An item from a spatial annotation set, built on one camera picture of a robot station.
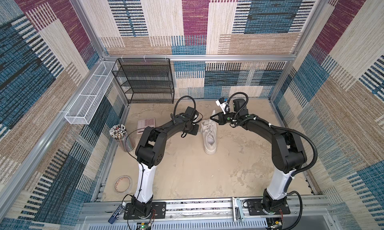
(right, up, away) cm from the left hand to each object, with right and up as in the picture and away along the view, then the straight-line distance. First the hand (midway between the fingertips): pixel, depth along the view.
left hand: (195, 128), depth 100 cm
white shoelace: (+9, +1, -3) cm, 10 cm away
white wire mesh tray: (-69, +13, -6) cm, 70 cm away
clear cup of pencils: (-41, -1, -19) cm, 45 cm away
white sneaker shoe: (+9, -7, -7) cm, 13 cm away
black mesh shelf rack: (-36, +34, +11) cm, 50 cm away
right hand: (+9, +7, -10) cm, 15 cm away
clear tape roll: (-39, -29, -18) cm, 52 cm away
